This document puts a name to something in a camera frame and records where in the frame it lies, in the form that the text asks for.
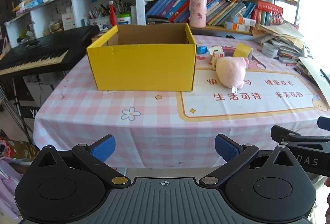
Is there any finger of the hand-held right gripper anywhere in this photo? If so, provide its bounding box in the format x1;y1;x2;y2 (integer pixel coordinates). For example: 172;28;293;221
270;125;303;143
317;116;330;132

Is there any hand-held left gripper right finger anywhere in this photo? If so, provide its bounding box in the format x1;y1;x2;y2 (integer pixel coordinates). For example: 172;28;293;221
200;134;305;190

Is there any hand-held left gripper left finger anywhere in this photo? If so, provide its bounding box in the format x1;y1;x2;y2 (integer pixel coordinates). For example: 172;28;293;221
27;134;131;190

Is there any pink plush toy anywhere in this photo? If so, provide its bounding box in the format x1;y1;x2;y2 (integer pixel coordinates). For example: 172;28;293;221
216;56;250;93

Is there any yellow cardboard box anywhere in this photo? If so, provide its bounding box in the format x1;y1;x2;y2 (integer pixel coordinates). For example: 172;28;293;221
86;23;197;91

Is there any yellow tape roll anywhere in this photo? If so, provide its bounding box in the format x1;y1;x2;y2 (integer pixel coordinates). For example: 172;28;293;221
233;43;253;58

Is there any person's right hand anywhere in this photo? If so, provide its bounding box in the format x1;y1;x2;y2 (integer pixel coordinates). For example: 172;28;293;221
325;177;330;217

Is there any black pen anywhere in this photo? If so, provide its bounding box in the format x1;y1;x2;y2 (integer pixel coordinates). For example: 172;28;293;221
293;67;320;85

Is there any grey tin pencil case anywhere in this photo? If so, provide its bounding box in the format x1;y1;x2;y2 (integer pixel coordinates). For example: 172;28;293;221
279;56;301;64

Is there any grey tape roll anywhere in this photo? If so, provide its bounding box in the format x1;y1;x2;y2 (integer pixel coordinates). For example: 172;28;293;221
262;43;279;57

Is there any black keyboard stand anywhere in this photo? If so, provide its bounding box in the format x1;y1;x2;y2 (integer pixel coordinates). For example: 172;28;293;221
0;76;43;142

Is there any small white red-label box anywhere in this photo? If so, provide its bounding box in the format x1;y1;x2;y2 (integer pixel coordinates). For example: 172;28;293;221
212;52;225;70

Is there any pile of papers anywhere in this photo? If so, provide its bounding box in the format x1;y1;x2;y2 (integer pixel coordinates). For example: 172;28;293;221
251;22;330;108

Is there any purple backpack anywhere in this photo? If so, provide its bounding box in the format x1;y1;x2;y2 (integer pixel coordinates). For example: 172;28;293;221
0;157;24;222

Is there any colourful patterned box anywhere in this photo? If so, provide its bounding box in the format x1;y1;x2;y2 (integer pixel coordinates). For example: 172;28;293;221
265;11;283;26

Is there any orange white medicine box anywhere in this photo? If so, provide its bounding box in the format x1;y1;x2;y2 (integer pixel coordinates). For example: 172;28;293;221
230;16;256;26
224;21;252;32

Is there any black electronic keyboard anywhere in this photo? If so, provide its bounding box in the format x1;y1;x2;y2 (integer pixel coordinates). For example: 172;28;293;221
0;25;100;76

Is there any thick red dictionary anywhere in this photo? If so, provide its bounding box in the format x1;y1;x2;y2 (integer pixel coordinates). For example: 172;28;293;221
254;0;283;17

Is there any white jar green lid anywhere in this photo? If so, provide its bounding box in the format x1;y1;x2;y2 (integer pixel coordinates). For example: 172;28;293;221
117;13;132;26

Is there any pen holder with pens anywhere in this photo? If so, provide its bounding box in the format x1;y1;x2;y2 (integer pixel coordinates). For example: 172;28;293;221
89;4;111;26

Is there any red tassel charm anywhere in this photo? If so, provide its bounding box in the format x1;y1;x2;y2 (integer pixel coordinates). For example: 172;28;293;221
108;0;117;27

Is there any black stapler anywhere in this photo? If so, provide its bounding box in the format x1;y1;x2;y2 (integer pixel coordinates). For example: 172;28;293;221
147;16;169;24

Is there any pink cartoon canister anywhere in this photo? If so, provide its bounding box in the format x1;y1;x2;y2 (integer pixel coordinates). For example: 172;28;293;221
189;0;207;28

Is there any row of shelf books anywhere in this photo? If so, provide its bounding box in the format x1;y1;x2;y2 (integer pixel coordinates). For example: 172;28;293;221
146;0;258;26

